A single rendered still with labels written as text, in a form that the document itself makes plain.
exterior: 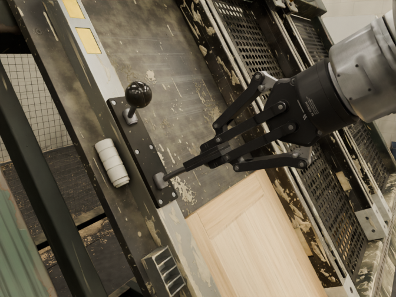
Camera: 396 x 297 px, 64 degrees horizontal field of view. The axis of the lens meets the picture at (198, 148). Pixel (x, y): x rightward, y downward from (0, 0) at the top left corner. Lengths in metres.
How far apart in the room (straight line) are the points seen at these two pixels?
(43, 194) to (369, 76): 0.46
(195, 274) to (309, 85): 0.36
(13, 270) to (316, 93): 0.36
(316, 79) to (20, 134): 0.44
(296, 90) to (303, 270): 0.62
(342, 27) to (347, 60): 4.17
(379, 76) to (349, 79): 0.02
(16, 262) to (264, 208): 0.58
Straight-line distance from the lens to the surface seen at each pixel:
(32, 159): 0.56
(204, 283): 0.58
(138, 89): 0.44
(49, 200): 0.55
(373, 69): 0.32
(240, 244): 0.71
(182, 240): 0.55
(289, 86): 0.37
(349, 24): 4.49
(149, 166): 0.54
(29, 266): 0.42
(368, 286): 1.20
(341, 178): 1.40
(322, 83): 0.34
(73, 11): 0.64
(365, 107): 0.33
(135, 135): 0.54
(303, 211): 0.88
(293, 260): 0.87
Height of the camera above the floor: 1.59
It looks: 16 degrees down
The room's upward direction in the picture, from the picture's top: straight up
